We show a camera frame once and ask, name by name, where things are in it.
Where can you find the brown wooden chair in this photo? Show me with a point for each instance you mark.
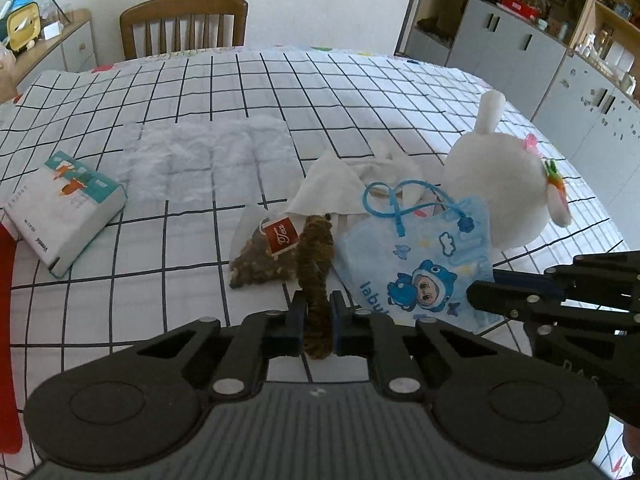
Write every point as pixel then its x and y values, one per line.
pixel 185 25

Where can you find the wood-top white sideboard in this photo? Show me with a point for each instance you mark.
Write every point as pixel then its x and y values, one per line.
pixel 65 50

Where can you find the white plush rabbit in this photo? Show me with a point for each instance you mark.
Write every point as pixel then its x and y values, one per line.
pixel 495 185

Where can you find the white tissue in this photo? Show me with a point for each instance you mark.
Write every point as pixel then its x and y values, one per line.
pixel 330 187

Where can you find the dark diffuser stick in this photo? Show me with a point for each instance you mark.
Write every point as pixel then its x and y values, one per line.
pixel 55 2

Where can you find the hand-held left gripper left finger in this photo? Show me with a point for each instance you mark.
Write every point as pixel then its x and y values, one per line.
pixel 298 320

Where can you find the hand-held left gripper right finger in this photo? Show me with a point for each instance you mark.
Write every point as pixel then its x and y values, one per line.
pixel 336 320

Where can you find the red box on cabinet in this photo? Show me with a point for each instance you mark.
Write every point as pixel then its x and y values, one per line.
pixel 519 2

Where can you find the fox print tissue pack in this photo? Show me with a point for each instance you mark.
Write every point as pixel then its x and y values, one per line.
pixel 60 210

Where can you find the white black-checked tablecloth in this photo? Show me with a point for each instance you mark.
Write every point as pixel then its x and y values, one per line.
pixel 200 90

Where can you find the small white box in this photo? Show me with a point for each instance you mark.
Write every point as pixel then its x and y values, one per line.
pixel 52 31

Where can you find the yellow and blue tissue holder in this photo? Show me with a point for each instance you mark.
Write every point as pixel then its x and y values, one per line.
pixel 22 25

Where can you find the red storage box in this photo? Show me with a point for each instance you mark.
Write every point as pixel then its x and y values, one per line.
pixel 7 340

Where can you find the tea bag with red tag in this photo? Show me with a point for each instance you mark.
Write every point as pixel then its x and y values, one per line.
pixel 260 255

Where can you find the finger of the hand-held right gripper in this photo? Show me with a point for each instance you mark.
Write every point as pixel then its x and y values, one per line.
pixel 525 278
pixel 500 297

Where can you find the white paper towel sheet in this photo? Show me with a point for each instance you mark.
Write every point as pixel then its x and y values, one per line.
pixel 210 155

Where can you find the brown chenille stem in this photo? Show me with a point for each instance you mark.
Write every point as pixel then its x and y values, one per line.
pixel 316 260

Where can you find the grey wooden shelf cabinet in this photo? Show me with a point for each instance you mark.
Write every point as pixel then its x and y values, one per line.
pixel 525 55

